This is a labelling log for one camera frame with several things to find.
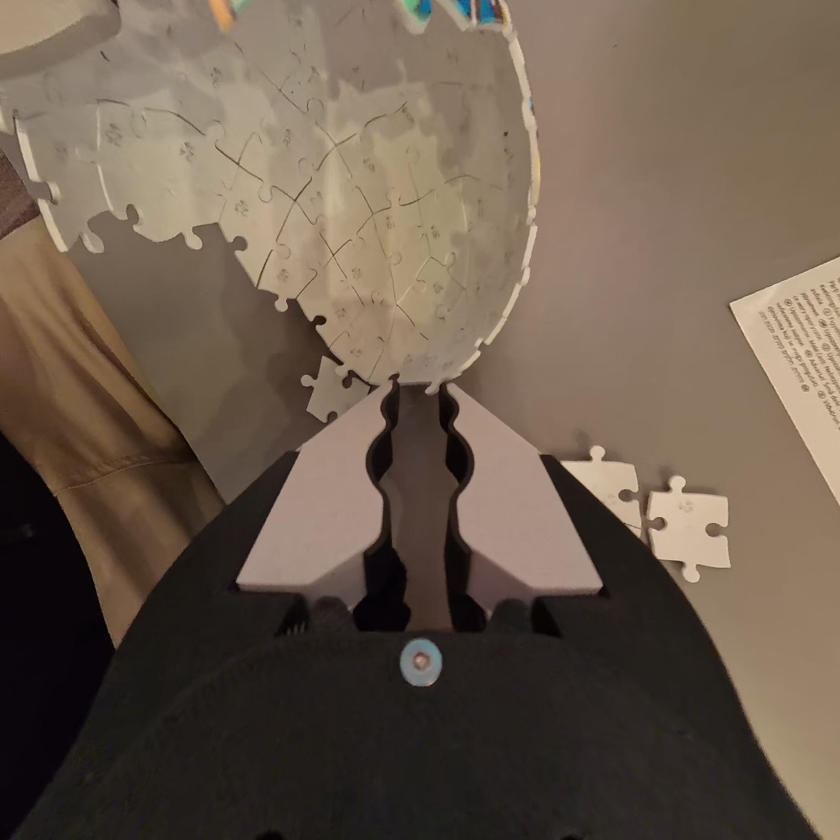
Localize puzzle piece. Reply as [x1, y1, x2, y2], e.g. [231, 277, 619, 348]
[561, 446, 645, 538]
[301, 356, 372, 423]
[646, 476, 731, 584]

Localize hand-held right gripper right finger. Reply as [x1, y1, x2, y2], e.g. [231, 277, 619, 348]
[441, 384, 604, 629]

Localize person's black jacket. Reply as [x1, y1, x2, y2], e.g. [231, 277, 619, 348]
[0, 430, 116, 840]

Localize colourful puzzle ball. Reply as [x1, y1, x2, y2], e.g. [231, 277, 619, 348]
[0, 0, 543, 396]

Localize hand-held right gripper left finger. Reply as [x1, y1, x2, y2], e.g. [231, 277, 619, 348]
[235, 381, 409, 629]

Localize white instruction sheet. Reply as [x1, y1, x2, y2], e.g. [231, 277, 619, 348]
[728, 256, 840, 508]

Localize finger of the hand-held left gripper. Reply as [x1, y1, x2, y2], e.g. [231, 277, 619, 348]
[0, 0, 123, 74]

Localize person's khaki trousers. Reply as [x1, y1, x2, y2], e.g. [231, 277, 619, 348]
[0, 223, 227, 651]

